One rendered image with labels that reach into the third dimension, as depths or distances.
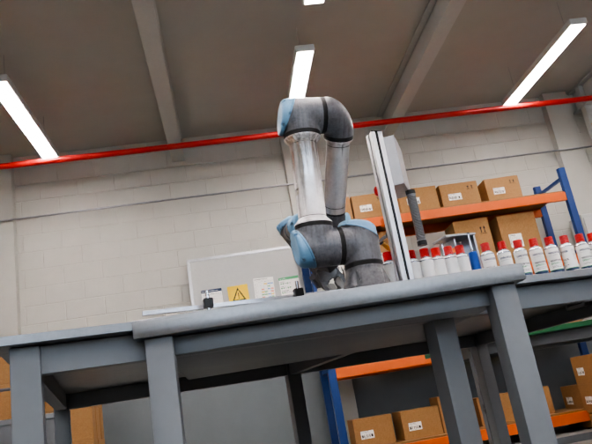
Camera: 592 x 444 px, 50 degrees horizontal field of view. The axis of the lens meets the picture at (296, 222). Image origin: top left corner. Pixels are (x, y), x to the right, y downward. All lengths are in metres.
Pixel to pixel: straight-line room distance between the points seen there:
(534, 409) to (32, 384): 1.08
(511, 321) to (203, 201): 5.73
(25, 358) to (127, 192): 5.78
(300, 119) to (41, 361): 1.02
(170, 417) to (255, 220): 5.64
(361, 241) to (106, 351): 0.82
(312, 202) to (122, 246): 5.20
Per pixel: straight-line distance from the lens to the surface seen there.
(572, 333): 3.87
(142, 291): 6.86
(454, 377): 1.68
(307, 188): 1.93
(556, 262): 2.73
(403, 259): 2.22
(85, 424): 5.33
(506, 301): 1.57
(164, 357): 1.44
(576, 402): 6.74
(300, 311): 1.43
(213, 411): 6.66
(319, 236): 1.88
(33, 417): 1.46
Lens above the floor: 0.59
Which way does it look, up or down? 16 degrees up
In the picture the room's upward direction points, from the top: 10 degrees counter-clockwise
